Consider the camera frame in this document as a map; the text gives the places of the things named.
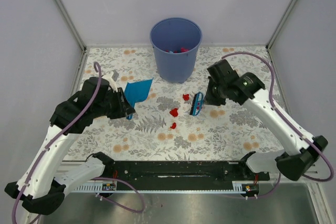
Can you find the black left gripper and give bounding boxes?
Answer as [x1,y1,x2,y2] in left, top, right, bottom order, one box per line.
[93,87,136,119]

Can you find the blue hand brush black bristles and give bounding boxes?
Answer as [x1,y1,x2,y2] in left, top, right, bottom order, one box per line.
[190,92,204,116]

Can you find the blue plastic dustpan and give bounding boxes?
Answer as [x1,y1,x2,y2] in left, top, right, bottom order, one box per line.
[124,79,153,108]

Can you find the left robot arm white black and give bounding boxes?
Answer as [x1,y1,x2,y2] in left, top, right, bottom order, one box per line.
[5,77,135,215]

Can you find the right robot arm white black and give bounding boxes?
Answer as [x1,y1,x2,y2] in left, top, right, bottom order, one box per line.
[204,60,328,181]

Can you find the scraps inside bin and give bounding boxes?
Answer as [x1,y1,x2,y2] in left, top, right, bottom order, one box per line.
[165,47,189,54]

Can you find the red paper scrap far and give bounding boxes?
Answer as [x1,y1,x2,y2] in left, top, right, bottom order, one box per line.
[183,94,190,101]

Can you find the red paper scrap double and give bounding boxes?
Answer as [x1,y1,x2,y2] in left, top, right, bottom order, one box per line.
[170,108,178,118]

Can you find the red paper scrap middle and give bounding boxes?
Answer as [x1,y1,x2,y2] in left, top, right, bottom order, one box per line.
[170,122,177,129]

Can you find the blue plastic waste bin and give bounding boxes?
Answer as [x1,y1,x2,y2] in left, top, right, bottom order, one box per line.
[150,17,202,83]

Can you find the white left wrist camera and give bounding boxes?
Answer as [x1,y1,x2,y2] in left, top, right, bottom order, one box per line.
[102,70,119,92]

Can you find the white slotted cable duct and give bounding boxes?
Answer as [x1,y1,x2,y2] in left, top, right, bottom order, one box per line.
[73,179,259,194]

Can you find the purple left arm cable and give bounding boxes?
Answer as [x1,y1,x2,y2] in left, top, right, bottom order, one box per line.
[12,61,103,224]

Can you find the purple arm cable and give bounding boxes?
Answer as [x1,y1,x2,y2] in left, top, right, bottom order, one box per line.
[221,52,334,182]
[12,61,103,224]

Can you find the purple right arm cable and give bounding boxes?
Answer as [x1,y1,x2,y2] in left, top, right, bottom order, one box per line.
[221,52,334,182]

